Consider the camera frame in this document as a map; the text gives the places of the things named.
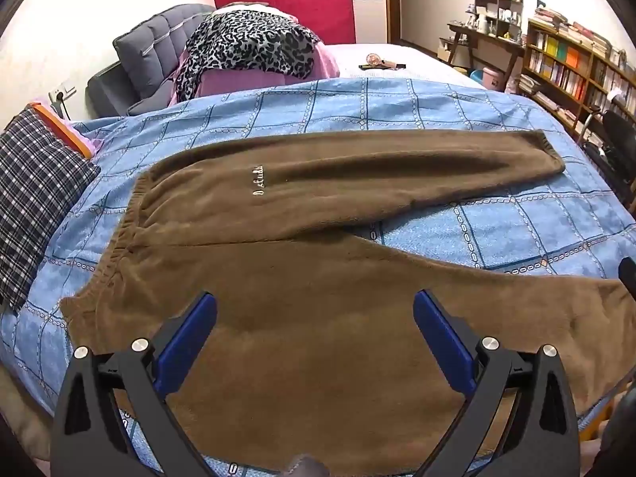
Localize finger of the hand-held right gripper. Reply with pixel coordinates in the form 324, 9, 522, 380
617, 257, 636, 304

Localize grey tufted cushion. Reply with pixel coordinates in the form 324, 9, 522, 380
87, 4, 217, 117

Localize white bed sheet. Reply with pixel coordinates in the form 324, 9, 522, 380
323, 42, 490, 91

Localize person's dark clothing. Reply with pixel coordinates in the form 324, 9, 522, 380
596, 397, 636, 477

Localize orange and pink pillow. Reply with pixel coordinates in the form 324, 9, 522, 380
27, 102, 105, 160

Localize dark wooden desk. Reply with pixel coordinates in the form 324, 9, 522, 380
437, 22, 527, 93

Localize pink plastic bucket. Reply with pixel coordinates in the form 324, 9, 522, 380
481, 67, 508, 91

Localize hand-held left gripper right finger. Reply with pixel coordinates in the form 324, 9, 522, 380
413, 289, 582, 477

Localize brown fleece pants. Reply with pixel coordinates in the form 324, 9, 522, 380
60, 128, 636, 475

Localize pink blanket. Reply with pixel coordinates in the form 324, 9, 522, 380
168, 42, 341, 107

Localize wooden desktop shelf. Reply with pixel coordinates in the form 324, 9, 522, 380
467, 0, 525, 35

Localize blue checked blanket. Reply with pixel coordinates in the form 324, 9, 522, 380
0, 77, 636, 477

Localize dark plaid pillow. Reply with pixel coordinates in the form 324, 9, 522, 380
0, 107, 103, 311

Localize wooden bookshelf with books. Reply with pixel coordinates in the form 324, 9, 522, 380
519, 7, 636, 135

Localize wooden door frame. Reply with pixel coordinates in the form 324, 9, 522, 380
382, 0, 404, 45

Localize black chair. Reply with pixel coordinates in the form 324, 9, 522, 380
579, 109, 636, 200

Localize leopard print cloth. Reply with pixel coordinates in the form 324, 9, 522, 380
174, 9, 321, 103

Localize white pillow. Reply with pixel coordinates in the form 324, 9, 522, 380
215, 2, 299, 23

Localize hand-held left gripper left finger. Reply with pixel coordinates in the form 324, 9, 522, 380
50, 291, 219, 477

